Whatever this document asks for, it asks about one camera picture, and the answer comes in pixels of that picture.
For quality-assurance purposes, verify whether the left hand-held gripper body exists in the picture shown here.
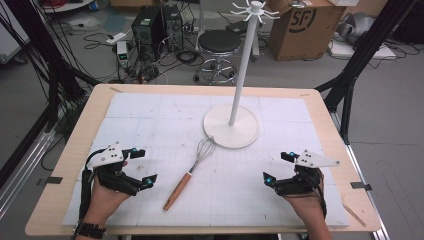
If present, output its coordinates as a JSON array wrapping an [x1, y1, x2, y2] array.
[[87, 141, 143, 196]]

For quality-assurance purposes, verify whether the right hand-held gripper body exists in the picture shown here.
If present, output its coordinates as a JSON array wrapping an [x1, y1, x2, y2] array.
[[274, 149, 341, 197]]

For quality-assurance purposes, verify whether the wooden handled wire whisk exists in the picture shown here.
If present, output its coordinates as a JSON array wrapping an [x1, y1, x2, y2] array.
[[162, 135, 217, 212]]

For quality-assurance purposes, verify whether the white utensil rack stand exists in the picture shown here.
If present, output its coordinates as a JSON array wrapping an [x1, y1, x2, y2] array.
[[202, 0, 281, 150]]

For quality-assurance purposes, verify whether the person's right hand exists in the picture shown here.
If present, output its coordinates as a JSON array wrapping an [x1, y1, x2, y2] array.
[[283, 167, 327, 223]]

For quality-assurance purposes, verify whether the person's left hand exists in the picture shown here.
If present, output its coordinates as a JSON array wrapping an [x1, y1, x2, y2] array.
[[82, 159, 132, 231]]

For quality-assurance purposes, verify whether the white gridded mat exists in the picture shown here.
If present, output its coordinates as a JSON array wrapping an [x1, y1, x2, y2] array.
[[62, 92, 350, 228]]

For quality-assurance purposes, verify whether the black tape strip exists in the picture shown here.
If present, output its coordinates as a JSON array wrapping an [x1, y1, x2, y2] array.
[[36, 176, 64, 187], [350, 181, 373, 192]]

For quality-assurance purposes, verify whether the thin wooden stick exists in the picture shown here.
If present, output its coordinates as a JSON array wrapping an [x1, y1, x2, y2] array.
[[342, 202, 367, 228]]

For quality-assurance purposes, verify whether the black wristband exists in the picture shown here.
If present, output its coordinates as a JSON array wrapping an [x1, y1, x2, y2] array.
[[73, 221, 107, 240]]

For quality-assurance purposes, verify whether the white power supply unit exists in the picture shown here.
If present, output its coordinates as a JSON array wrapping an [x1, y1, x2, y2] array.
[[116, 40, 130, 68]]

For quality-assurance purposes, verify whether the black metal stand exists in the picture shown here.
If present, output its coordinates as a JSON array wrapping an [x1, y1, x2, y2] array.
[[314, 0, 418, 146], [0, 0, 102, 189]]

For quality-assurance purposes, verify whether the white power strip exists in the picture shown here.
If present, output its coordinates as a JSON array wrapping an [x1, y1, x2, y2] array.
[[105, 31, 128, 46]]

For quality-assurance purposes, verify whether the white flat board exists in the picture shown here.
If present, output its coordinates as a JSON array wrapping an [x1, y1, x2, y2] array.
[[327, 39, 398, 61]]

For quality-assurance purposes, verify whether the brown cardboard box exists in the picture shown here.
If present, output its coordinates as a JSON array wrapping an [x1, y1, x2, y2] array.
[[267, 0, 347, 62]]

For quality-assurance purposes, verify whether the large black computer tower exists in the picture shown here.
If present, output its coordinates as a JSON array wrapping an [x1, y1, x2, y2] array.
[[131, 5, 168, 63]]

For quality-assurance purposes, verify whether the slim black computer tower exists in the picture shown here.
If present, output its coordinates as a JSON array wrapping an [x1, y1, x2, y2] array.
[[161, 4, 185, 53]]

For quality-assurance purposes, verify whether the black round stool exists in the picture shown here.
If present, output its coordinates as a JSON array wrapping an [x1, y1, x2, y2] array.
[[193, 29, 242, 87]]

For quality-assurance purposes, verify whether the grey plastic device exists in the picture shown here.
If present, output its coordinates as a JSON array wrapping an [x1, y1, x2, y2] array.
[[335, 12, 377, 45]]

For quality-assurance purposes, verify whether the white round table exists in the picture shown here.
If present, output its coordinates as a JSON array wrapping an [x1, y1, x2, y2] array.
[[39, 0, 95, 15]]

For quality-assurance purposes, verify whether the white keyboard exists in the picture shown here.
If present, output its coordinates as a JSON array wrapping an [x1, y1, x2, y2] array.
[[327, 0, 361, 7]]

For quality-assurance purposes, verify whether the left hand-held gripper cable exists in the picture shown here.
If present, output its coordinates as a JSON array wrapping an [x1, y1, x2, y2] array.
[[78, 148, 108, 222]]

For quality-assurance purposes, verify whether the aluminium rail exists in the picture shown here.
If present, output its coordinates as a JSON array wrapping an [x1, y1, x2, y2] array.
[[329, 110, 392, 240], [0, 128, 57, 219]]

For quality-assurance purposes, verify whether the coiled black cable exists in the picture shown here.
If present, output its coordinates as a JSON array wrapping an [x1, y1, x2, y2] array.
[[175, 49, 200, 66]]

